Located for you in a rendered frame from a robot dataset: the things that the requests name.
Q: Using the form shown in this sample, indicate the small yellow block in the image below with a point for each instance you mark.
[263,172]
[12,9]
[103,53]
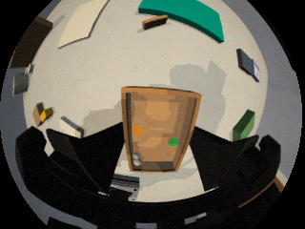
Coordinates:
[46,114]

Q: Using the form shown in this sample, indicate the wooden ball-in-hole puzzle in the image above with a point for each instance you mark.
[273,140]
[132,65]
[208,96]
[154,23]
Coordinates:
[158,125]

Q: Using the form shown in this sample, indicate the beige mug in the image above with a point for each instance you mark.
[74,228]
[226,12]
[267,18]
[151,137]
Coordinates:
[21,83]

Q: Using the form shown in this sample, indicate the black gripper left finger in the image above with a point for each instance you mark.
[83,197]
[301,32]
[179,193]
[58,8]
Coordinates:
[96,154]

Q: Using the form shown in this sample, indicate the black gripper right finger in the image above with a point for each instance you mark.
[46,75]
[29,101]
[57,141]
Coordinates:
[215,156]

